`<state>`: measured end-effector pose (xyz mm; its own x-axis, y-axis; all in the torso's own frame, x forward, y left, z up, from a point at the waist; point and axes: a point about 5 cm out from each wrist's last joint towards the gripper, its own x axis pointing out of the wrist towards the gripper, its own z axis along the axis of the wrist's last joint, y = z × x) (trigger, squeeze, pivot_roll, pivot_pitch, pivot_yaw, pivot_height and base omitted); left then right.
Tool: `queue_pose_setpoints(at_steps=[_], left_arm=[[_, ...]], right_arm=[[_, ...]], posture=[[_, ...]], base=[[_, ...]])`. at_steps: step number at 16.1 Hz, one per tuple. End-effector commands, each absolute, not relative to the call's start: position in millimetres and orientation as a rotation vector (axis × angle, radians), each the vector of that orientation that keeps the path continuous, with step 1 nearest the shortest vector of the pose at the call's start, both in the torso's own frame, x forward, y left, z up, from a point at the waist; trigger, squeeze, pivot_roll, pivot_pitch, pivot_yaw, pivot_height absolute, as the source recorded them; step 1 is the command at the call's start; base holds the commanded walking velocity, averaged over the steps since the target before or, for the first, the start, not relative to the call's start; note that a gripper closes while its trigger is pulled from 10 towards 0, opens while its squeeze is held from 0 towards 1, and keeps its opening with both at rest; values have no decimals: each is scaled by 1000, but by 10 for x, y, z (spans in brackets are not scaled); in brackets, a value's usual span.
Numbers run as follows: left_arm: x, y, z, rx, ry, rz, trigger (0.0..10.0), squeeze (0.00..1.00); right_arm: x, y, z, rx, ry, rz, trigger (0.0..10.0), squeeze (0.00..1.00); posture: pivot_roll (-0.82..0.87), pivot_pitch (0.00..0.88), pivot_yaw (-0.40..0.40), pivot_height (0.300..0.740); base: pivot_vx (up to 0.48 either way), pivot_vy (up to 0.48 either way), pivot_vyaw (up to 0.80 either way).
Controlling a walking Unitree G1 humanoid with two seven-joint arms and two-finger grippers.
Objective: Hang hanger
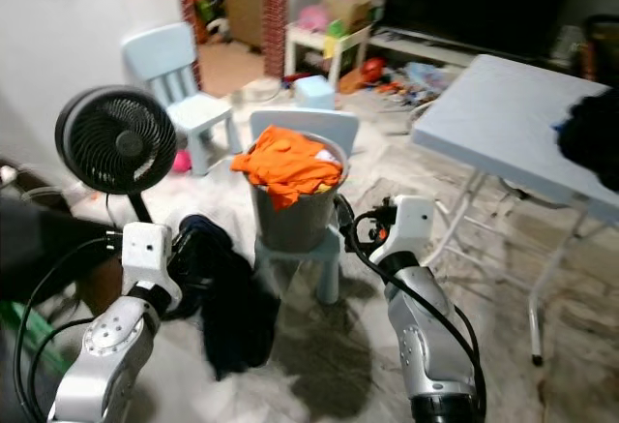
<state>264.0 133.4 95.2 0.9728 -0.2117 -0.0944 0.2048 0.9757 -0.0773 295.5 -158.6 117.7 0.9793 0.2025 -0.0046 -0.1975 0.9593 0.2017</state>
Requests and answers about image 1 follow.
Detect navy blue shorts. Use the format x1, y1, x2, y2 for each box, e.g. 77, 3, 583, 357
169, 215, 281, 382

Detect grey plastic bin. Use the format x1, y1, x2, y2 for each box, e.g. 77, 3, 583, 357
251, 133, 349, 255

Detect orange garment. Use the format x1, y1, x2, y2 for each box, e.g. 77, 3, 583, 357
230, 125, 344, 211

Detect light blue plastic box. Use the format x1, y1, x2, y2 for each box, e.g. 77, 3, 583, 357
295, 76, 338, 111

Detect black standing fan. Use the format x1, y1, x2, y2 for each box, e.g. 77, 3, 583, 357
55, 86, 177, 226

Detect blue baby bouncer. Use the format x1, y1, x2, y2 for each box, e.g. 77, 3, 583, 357
406, 60, 456, 100

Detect red ball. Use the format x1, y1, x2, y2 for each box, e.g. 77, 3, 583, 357
361, 57, 388, 83

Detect person in dark shorts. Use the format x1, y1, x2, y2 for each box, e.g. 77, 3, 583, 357
0, 196, 127, 423

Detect white TV bench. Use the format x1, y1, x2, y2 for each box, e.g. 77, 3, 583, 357
368, 26, 494, 68

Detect white toy shelf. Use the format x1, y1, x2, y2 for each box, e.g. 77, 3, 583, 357
287, 21, 373, 80

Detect green plastic stool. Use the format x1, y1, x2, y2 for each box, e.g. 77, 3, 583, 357
5, 302, 49, 358

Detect pink bag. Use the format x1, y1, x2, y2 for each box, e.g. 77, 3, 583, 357
298, 7, 335, 32

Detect cardboard box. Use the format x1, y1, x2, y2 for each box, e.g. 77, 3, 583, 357
319, 0, 375, 32

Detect black television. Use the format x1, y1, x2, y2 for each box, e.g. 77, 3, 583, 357
382, 0, 591, 61

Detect brown wooden door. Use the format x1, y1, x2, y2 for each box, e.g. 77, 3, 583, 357
224, 0, 267, 51

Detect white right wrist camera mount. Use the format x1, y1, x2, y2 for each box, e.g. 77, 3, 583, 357
382, 196, 434, 264

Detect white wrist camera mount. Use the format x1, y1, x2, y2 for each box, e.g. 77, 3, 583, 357
382, 196, 434, 264
121, 222, 183, 310

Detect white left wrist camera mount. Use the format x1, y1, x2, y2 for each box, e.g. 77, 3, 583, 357
121, 222, 183, 310

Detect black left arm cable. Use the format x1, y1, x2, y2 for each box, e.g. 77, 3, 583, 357
12, 234, 127, 422

